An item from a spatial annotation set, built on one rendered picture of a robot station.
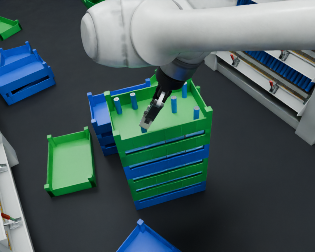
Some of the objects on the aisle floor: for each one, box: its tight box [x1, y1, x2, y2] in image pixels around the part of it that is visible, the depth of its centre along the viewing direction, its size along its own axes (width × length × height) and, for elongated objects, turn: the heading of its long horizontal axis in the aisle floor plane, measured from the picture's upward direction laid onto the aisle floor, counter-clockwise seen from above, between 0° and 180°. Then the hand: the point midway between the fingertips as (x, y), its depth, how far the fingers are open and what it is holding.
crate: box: [134, 181, 207, 211], centre depth 119 cm, size 30×20×8 cm
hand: (148, 117), depth 81 cm, fingers closed, pressing on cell
